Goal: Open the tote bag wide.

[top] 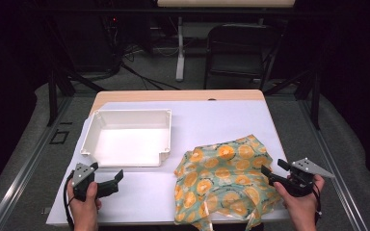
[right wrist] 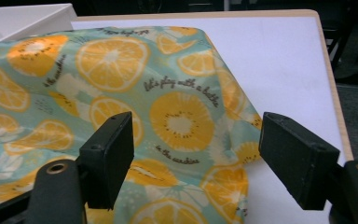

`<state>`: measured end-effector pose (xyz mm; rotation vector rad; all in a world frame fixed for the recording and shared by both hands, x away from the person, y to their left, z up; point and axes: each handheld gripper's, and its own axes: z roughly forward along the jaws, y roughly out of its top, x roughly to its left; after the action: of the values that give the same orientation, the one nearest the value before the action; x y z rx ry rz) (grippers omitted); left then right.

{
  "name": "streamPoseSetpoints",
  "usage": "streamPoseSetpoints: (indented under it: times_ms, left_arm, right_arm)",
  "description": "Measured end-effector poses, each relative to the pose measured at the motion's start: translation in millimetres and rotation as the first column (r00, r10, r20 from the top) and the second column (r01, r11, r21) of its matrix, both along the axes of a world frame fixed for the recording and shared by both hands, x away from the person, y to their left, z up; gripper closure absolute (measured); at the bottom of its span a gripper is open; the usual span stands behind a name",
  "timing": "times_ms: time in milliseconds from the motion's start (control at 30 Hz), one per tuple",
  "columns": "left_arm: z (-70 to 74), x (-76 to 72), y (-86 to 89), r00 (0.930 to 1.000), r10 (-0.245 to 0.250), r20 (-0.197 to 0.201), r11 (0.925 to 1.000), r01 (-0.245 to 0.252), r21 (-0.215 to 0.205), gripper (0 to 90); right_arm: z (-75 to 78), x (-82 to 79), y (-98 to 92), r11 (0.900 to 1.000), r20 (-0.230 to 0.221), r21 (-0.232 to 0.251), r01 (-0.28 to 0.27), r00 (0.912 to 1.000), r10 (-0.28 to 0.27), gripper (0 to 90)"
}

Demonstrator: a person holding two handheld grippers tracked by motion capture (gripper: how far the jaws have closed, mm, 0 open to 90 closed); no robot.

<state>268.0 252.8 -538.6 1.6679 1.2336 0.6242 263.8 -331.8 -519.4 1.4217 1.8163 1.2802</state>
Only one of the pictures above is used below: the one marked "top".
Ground black floor cable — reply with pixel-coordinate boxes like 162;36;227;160
120;63;181;91

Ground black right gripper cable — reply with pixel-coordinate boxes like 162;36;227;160
312;182;324;225

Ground black folding chair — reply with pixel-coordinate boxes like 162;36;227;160
203;23;284;91

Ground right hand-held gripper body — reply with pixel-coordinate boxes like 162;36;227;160
284;157;335;197

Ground white table cover sheet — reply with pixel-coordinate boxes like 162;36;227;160
45;100;306;226

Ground white desk top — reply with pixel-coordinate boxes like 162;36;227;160
156;0;297;9

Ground orange slice print bag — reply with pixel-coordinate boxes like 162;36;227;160
172;134;283;231

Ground white desk leg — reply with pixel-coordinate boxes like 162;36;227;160
175;15;186;83

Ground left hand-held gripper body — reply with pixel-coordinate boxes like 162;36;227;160
71;163;99;202

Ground person's left hand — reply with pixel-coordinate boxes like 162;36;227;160
66;180;103;226

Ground person's right hand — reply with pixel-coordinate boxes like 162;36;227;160
273;173;326;226

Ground aluminium floor rail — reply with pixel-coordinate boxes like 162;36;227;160
302;99;369;231
0;95;75;231

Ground white plastic tray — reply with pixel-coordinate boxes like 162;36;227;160
80;108;173;168

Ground black metal stand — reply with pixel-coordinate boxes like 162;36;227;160
263;68;322;131
46;65;108;128

